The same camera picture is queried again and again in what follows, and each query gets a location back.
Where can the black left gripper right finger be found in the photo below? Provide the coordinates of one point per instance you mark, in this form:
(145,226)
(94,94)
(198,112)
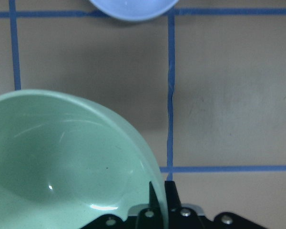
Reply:
(172,197)

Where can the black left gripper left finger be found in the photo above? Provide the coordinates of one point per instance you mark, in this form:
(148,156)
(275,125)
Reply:
(153,200)

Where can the green ceramic bowl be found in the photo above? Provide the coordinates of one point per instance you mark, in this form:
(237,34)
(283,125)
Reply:
(65,161)

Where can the blue ceramic bowl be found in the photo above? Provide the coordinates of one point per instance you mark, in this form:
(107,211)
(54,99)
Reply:
(134,10)

